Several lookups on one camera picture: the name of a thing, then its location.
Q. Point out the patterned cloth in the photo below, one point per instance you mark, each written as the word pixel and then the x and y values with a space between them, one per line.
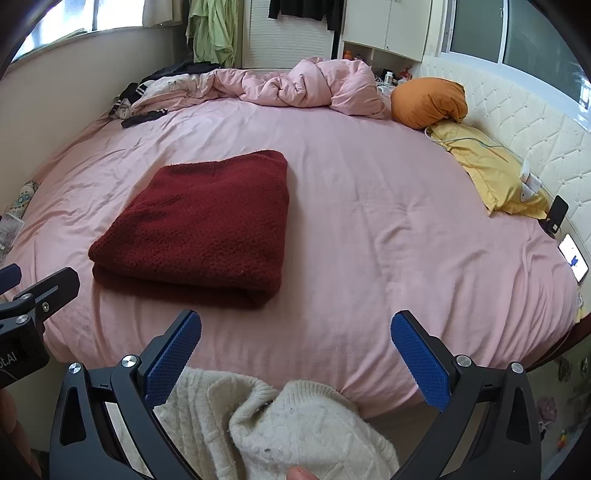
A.
pixel 23 196

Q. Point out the bed with pink sheet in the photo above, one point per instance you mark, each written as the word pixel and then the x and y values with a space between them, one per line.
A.
pixel 369 230

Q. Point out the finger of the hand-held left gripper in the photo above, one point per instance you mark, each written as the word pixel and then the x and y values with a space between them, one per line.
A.
pixel 9 276
pixel 55 286

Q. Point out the person's left hand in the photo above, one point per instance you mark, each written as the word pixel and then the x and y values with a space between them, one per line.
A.
pixel 11 429

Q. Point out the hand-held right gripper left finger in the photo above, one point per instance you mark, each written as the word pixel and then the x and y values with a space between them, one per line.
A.
pixel 173 355

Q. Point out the orange pillow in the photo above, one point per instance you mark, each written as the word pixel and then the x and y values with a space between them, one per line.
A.
pixel 427 101

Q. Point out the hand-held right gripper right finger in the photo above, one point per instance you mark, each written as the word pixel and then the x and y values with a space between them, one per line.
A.
pixel 420 364

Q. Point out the dark red knit cardigan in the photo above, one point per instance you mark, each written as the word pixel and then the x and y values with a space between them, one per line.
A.
pixel 198 221

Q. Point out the bright window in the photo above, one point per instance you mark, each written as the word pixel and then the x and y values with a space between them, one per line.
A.
pixel 60 18

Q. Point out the white tufted headboard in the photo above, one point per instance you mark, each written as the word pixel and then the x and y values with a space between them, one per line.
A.
pixel 521 120

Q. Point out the pink duvet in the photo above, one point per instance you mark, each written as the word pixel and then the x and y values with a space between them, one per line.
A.
pixel 323 83

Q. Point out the black and white clothing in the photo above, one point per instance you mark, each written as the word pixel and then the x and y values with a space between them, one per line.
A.
pixel 131 97

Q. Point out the green hanging clothes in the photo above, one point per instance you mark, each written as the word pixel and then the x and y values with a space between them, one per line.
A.
pixel 214 32

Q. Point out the white louvered wardrobe door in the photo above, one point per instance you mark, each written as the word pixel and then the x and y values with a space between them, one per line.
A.
pixel 277 41

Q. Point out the cream wall cabinet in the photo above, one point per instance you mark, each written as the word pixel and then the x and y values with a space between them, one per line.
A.
pixel 388 23

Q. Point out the black hanging garment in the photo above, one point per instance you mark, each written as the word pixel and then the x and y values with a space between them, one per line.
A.
pixel 304 9

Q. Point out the sliding window with frosted glass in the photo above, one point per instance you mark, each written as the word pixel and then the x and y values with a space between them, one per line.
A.
pixel 531 41

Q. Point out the yellow pillow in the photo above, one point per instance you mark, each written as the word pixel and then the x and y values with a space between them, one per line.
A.
pixel 485 170

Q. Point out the person's right hand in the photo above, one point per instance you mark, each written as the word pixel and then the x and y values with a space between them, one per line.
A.
pixel 302 474

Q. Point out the tablet with lit screen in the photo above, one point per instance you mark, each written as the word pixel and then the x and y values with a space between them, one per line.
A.
pixel 572 258

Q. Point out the person's white knit sweater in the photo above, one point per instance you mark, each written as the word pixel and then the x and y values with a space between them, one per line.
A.
pixel 300 424

